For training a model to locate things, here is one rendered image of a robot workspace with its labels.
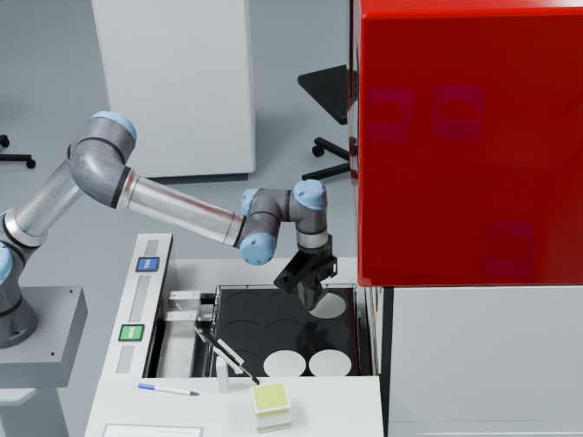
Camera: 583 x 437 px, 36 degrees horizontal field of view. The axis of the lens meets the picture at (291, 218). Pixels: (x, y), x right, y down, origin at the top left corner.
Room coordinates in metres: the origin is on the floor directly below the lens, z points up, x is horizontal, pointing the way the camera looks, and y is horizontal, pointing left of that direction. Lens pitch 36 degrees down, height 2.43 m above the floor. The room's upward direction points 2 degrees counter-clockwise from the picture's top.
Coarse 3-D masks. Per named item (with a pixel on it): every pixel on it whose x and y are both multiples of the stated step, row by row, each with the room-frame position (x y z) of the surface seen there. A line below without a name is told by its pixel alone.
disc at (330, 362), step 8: (320, 352) 1.57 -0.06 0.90; (328, 352) 1.57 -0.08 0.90; (336, 352) 1.57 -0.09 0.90; (312, 360) 1.55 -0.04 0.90; (320, 360) 1.55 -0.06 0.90; (328, 360) 1.55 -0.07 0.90; (336, 360) 1.55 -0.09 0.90; (344, 360) 1.54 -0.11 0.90; (312, 368) 1.52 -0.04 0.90; (320, 368) 1.52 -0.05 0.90; (328, 368) 1.52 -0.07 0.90; (336, 368) 1.52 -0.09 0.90; (344, 368) 1.52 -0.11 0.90; (320, 376) 1.49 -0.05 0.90
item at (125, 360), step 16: (144, 240) 1.97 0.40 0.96; (160, 240) 1.97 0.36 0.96; (144, 256) 1.90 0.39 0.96; (160, 256) 1.90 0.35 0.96; (128, 272) 1.83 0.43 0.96; (144, 272) 1.83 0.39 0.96; (160, 272) 1.83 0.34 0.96; (128, 288) 1.77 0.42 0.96; (144, 288) 1.77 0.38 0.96; (128, 304) 1.71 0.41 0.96; (144, 304) 1.71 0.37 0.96; (128, 320) 1.65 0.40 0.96; (144, 320) 1.65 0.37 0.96; (112, 336) 1.59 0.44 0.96; (144, 336) 1.59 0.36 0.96; (112, 352) 1.54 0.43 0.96; (128, 352) 1.54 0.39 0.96; (144, 352) 1.54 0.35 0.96; (112, 368) 1.49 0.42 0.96; (128, 368) 1.49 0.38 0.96
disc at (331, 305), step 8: (328, 296) 1.78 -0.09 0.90; (336, 296) 1.78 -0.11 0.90; (320, 304) 1.75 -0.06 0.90; (328, 304) 1.74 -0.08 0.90; (336, 304) 1.74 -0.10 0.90; (344, 304) 1.74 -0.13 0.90; (312, 312) 1.72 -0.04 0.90; (320, 312) 1.72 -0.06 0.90; (328, 312) 1.71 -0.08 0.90; (336, 312) 1.71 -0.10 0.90
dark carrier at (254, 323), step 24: (336, 288) 1.81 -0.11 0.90; (240, 312) 1.73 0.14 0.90; (264, 312) 1.73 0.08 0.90; (288, 312) 1.72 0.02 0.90; (216, 336) 1.64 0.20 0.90; (240, 336) 1.64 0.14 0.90; (264, 336) 1.64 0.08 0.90; (288, 336) 1.63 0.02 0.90; (312, 336) 1.63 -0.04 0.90; (336, 336) 1.63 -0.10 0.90; (216, 360) 1.56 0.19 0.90; (264, 360) 1.56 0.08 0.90
